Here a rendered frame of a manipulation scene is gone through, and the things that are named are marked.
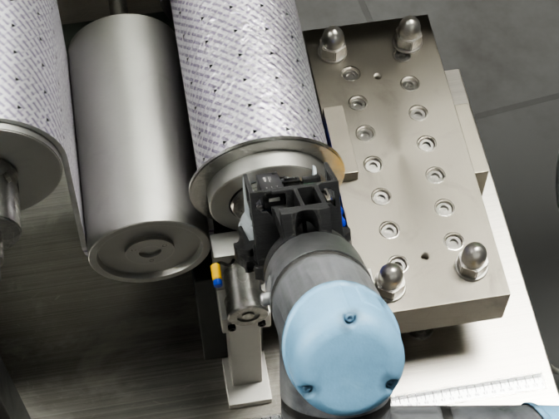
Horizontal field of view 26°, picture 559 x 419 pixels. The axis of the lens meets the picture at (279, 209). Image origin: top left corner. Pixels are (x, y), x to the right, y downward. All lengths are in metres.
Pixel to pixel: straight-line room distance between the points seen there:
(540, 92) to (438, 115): 1.36
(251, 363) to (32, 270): 0.32
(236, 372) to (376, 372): 0.62
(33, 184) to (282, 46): 0.27
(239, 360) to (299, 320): 0.58
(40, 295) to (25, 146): 0.49
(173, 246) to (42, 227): 0.39
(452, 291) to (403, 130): 0.22
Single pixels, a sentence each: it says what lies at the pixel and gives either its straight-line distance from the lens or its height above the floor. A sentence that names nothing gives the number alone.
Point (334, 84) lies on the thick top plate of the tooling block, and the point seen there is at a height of 1.03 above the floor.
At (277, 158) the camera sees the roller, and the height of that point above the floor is 1.31.
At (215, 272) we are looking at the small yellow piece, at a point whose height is 1.24.
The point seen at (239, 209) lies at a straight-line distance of 1.13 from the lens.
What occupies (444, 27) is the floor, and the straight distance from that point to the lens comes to 2.89.
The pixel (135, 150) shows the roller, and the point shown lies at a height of 1.24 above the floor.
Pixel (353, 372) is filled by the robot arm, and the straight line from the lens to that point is 0.77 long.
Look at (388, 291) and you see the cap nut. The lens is 1.31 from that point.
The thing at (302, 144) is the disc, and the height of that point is 1.31.
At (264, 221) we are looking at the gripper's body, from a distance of 0.95.
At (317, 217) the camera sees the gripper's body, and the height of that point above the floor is 1.45.
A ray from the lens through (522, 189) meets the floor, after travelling 2.65.
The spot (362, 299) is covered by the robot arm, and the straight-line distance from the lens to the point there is 0.77.
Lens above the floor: 2.21
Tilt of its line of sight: 59 degrees down
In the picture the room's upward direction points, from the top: straight up
